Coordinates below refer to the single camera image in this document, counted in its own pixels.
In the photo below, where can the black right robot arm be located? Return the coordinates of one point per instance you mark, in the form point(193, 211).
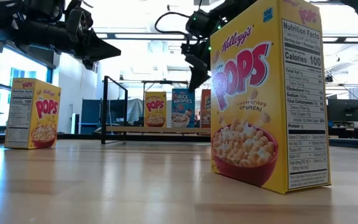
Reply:
point(228, 9)

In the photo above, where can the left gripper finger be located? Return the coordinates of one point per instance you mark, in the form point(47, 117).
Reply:
point(90, 64)
point(99, 49)

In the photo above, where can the yellow Corn Pops cereal box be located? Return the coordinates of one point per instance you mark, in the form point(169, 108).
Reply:
point(253, 93)
point(45, 109)
point(155, 107)

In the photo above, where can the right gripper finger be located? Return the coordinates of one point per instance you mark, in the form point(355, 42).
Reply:
point(197, 63)
point(198, 81)

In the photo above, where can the blue Rice Krispies cereal box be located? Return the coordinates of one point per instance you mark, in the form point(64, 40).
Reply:
point(183, 105)

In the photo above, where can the black computer monitor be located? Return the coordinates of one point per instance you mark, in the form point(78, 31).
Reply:
point(346, 110)

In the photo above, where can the wooden shelf with black frame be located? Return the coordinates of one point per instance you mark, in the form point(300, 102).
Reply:
point(154, 129)

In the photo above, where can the large room window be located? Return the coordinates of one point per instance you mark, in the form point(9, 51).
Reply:
point(11, 67)

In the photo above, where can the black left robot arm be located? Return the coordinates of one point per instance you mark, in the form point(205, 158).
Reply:
point(26, 28)

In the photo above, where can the blue room partition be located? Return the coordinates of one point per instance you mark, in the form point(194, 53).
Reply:
point(89, 112)

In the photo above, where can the orange Mini-Wheats cereal box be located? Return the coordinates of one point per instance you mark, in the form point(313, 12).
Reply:
point(206, 109)

